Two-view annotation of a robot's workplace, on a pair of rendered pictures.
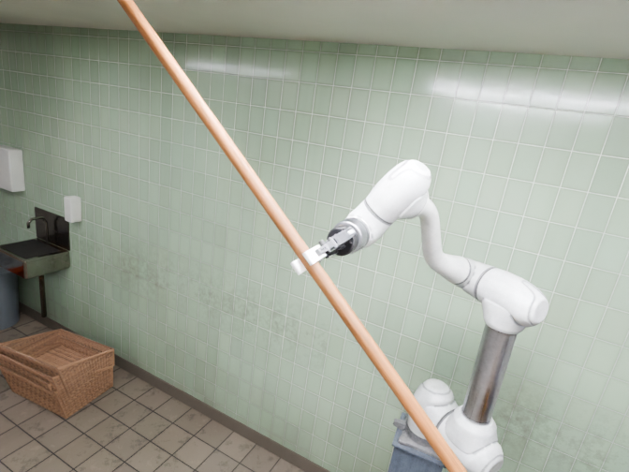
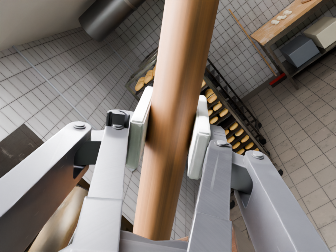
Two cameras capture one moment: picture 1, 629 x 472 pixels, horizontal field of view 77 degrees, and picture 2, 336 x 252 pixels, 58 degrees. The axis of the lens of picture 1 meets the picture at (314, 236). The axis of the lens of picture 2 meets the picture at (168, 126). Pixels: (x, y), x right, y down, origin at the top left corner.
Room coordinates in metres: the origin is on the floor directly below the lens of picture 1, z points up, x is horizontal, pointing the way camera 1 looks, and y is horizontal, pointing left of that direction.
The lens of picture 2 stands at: (0.98, -0.02, 2.01)
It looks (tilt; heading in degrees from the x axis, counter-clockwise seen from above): 15 degrees down; 173
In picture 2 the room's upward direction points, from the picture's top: 42 degrees counter-clockwise
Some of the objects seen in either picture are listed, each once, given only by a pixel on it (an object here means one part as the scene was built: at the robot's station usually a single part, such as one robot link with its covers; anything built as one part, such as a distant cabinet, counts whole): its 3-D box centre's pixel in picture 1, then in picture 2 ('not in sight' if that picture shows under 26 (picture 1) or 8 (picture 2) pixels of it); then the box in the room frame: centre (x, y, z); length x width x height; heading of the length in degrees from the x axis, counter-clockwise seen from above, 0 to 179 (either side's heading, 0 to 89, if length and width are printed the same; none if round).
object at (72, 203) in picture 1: (72, 209); not in sight; (2.97, 1.93, 1.28); 0.09 x 0.09 x 0.20; 65
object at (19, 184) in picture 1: (7, 168); not in sight; (3.33, 2.71, 1.45); 0.28 x 0.11 x 0.36; 65
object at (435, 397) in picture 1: (432, 406); not in sight; (1.38, -0.59, 1.17); 0.18 x 0.16 x 0.22; 31
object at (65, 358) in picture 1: (59, 355); not in sight; (2.44, 1.73, 0.32); 0.56 x 0.49 x 0.28; 73
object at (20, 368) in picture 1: (56, 363); not in sight; (2.42, 1.74, 0.26); 0.56 x 0.49 x 0.28; 72
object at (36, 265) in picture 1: (33, 269); not in sight; (3.00, 2.31, 0.69); 0.46 x 0.36 x 0.94; 65
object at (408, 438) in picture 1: (418, 430); not in sight; (1.40, -0.56, 1.03); 0.22 x 0.18 x 0.06; 69
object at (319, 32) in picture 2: not in sight; (324, 32); (-2.80, 3.04, 0.35); 0.50 x 0.36 x 0.24; 157
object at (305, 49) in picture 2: not in sight; (298, 51); (-2.98, 2.66, 0.35); 0.50 x 0.36 x 0.24; 155
